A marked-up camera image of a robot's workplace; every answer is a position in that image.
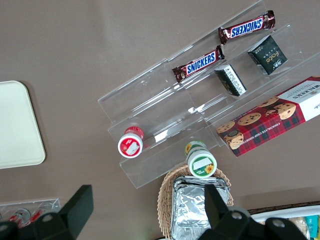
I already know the white rectangular tub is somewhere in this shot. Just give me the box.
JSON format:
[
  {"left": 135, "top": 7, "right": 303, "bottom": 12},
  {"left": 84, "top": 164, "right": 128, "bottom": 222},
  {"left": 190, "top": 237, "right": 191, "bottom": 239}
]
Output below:
[{"left": 249, "top": 204, "right": 320, "bottom": 240}]

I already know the red-lidded white cup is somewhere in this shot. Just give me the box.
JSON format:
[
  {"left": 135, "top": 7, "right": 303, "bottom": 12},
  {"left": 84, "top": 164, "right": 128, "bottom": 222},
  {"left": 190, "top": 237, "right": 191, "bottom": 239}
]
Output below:
[{"left": 117, "top": 125, "right": 145, "bottom": 159}]

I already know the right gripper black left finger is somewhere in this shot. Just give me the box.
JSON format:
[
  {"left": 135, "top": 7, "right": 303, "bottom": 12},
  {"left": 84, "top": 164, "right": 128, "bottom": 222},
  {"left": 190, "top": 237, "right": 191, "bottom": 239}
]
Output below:
[{"left": 32, "top": 184, "right": 95, "bottom": 240}]

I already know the teal snack packet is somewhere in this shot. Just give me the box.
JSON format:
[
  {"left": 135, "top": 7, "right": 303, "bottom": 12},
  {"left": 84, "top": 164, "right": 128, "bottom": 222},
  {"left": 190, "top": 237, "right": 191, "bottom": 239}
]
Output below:
[{"left": 303, "top": 216, "right": 320, "bottom": 240}]

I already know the clear acrylic stepped stand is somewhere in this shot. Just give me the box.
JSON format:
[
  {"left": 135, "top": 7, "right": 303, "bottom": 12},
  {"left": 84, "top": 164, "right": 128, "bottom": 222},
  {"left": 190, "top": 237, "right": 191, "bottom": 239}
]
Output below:
[{"left": 97, "top": 0, "right": 320, "bottom": 189}]

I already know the beige plastic tray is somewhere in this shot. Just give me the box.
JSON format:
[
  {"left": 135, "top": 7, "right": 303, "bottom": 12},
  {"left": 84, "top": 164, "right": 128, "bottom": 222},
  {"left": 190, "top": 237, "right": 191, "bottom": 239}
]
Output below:
[{"left": 0, "top": 80, "right": 47, "bottom": 170}]

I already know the aluminium foil container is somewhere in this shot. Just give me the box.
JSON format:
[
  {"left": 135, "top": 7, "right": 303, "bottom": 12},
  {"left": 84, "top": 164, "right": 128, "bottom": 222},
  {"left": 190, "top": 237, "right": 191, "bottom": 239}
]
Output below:
[{"left": 170, "top": 175, "right": 231, "bottom": 240}]

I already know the clear acrylic bottle rack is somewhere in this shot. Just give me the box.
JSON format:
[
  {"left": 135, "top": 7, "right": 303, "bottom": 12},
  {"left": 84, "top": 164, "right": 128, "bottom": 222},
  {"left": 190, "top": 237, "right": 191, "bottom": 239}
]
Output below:
[{"left": 0, "top": 197, "right": 62, "bottom": 227}]

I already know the dark brown woven tray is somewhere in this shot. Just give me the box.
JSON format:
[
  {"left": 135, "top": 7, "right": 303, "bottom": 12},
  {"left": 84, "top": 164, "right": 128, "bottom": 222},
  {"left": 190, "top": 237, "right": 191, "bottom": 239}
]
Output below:
[{"left": 245, "top": 201, "right": 320, "bottom": 216}]

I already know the red tartan cookie box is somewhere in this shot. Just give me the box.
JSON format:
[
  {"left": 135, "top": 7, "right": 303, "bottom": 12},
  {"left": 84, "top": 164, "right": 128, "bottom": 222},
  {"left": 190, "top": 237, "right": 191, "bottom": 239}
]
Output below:
[{"left": 215, "top": 75, "right": 320, "bottom": 158}]

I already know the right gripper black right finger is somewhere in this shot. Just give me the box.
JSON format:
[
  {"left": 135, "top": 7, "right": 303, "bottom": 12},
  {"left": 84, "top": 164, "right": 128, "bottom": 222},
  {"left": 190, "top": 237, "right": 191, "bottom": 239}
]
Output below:
[{"left": 199, "top": 184, "right": 261, "bottom": 240}]

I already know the brown Snickers bar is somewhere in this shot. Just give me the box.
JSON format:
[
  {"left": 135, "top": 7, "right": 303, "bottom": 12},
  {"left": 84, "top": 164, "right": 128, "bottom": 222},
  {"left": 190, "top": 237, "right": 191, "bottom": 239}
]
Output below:
[
  {"left": 171, "top": 45, "right": 226, "bottom": 84},
  {"left": 217, "top": 10, "right": 276, "bottom": 46}
]

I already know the small black box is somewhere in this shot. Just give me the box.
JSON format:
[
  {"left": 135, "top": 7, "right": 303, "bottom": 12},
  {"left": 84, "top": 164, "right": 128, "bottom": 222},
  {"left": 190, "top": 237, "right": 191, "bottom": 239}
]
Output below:
[
  {"left": 214, "top": 63, "right": 248, "bottom": 98},
  {"left": 247, "top": 34, "right": 289, "bottom": 76}
]

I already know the clear bag of cookies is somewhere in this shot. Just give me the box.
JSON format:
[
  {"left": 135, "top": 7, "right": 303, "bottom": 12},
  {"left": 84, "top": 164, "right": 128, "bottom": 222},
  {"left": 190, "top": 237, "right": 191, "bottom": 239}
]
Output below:
[{"left": 286, "top": 216, "right": 309, "bottom": 240}]

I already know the oval light wicker basket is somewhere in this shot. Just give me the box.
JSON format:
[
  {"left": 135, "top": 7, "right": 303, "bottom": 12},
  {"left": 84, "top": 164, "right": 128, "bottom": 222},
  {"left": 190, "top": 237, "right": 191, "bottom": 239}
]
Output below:
[{"left": 156, "top": 163, "right": 235, "bottom": 240}]

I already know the green-lidded white cup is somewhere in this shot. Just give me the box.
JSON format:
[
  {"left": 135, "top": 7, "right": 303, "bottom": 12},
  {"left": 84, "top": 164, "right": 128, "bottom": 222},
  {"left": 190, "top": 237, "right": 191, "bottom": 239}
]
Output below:
[{"left": 184, "top": 140, "right": 218, "bottom": 179}]

